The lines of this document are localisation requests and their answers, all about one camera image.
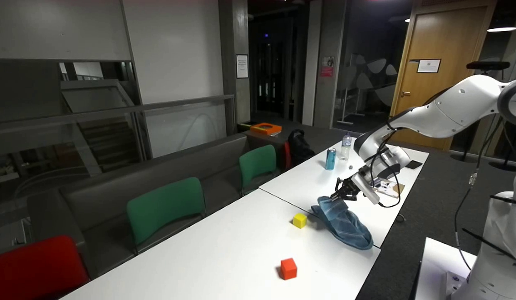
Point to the red chair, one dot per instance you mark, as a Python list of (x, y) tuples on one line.
[(36, 269)]

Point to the yellow cube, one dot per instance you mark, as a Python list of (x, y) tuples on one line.
[(299, 221)]

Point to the black backpack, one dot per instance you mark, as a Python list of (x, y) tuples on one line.
[(297, 148)]

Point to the white wall notice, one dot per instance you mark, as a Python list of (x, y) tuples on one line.
[(242, 66)]

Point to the paper notebook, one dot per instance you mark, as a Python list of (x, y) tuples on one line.
[(399, 191)]

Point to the green chair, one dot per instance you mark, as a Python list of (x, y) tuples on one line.
[(259, 164), (167, 209)]

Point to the orange box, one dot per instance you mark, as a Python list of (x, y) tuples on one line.
[(265, 129)]

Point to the red wall sign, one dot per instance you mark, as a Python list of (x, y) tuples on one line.
[(327, 73)]

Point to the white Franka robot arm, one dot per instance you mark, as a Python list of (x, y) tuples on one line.
[(452, 114)]

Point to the wooden door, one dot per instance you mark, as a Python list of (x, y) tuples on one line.
[(452, 39)]

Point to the black camera on stand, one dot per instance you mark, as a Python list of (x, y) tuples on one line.
[(487, 66)]

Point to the black phone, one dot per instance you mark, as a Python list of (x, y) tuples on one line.
[(414, 164)]

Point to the clear water bottle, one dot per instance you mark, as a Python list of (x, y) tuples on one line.
[(345, 149)]

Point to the grey metal railing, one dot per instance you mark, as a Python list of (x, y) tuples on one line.
[(102, 114)]

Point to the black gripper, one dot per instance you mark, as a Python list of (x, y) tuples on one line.
[(352, 189)]

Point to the white door sign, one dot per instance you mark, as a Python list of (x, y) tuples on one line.
[(429, 66)]

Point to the blue checked cloth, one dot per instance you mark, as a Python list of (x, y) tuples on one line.
[(344, 226)]

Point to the grey couch bench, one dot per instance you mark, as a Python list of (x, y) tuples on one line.
[(202, 164)]

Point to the orange cube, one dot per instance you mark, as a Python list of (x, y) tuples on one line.
[(289, 269)]

